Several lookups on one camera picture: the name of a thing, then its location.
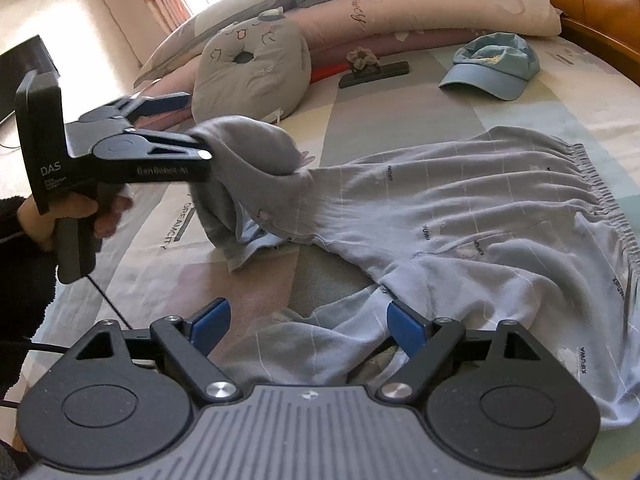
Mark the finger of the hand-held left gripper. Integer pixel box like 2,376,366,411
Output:
80,91,193,126
131,129,212,162

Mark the grey cat cushion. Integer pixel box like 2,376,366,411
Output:
191,12,312,125

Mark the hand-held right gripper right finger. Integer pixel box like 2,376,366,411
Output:
377,300,543,405

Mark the wooden headboard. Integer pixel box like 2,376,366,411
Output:
505,0,640,86

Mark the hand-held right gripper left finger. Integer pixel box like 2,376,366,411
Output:
75,297,241,407

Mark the person's left hand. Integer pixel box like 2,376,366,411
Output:
16,191,134,250

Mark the person's left forearm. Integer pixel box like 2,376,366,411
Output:
0,196,61,346

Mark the black screen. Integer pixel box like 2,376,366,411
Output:
0,35,55,126

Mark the small plush flower toy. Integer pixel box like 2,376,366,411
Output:
349,46,379,69

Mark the red cloth strip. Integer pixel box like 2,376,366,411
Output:
310,62,351,83

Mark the light blue cap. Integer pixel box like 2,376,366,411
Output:
439,31,542,102

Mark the patchwork bed sheet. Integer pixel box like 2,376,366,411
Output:
5,35,640,476

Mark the grey long-sleeve shirt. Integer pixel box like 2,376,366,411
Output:
190,116,640,431

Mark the pink folded quilt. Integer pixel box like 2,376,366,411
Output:
132,0,565,128

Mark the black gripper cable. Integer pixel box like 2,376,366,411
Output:
30,274,135,352

